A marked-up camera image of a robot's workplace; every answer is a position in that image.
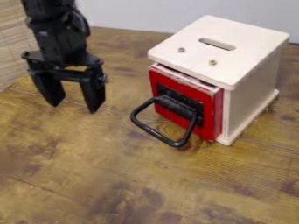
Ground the black metal drawer handle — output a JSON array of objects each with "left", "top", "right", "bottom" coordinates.
[{"left": 130, "top": 94, "right": 203, "bottom": 148}]

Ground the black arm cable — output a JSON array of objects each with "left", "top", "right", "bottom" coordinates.
[{"left": 69, "top": 10, "right": 90, "bottom": 39}]

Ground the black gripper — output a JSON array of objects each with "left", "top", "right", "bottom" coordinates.
[{"left": 22, "top": 10, "right": 106, "bottom": 113}]

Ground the white wooden drawer box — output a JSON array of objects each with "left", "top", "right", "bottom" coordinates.
[{"left": 147, "top": 16, "right": 289, "bottom": 145}]

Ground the red drawer front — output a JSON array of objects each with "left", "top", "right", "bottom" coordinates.
[{"left": 149, "top": 63, "right": 224, "bottom": 141}]

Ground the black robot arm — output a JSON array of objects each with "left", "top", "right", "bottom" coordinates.
[{"left": 21, "top": 0, "right": 106, "bottom": 112}]

